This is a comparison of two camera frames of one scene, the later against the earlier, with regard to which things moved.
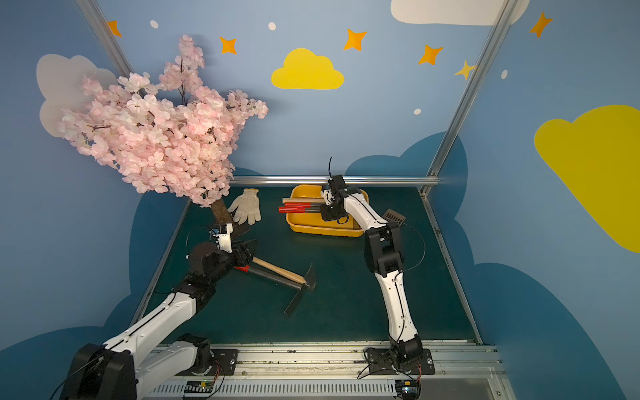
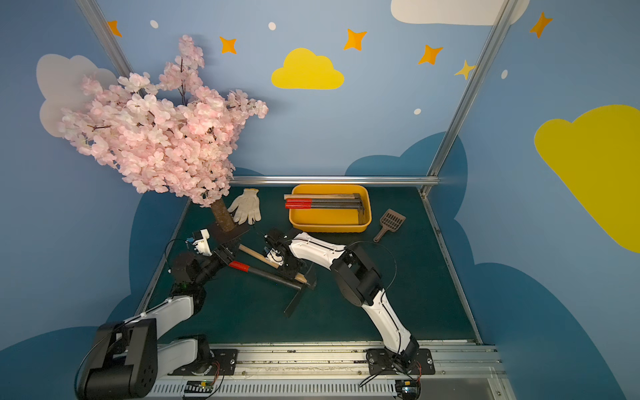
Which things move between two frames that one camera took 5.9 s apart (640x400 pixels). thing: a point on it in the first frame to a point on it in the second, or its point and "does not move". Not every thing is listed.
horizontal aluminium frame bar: x=325 y=180 does not move
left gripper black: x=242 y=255 to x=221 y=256
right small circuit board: x=409 y=389 does not move
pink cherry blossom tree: x=172 y=137 does not move
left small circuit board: x=198 y=387 does not move
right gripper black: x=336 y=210 to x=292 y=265
